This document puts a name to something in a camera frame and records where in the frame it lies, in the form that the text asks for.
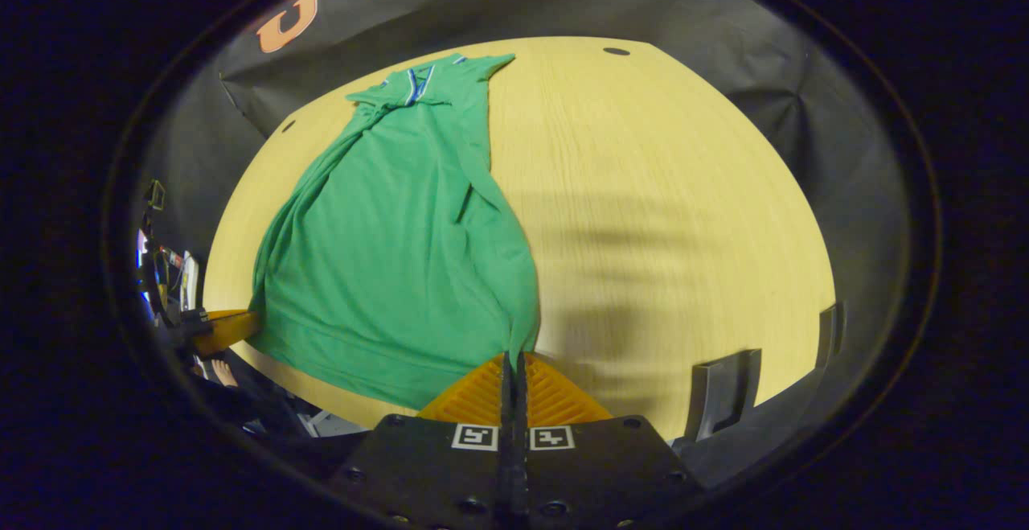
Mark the white and red equipment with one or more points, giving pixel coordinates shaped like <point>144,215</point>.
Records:
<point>190,281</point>

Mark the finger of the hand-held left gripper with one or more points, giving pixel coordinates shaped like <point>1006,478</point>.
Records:
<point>197,325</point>

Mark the black backdrop cloth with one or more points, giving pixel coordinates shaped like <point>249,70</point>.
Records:
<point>723,23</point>

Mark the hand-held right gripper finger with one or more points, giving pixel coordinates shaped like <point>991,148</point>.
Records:
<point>507,466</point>
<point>522,466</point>

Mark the person's foot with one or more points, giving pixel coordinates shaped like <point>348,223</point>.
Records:
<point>223,373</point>

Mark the green T-shirt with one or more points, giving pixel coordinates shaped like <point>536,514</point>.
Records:
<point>386,256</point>

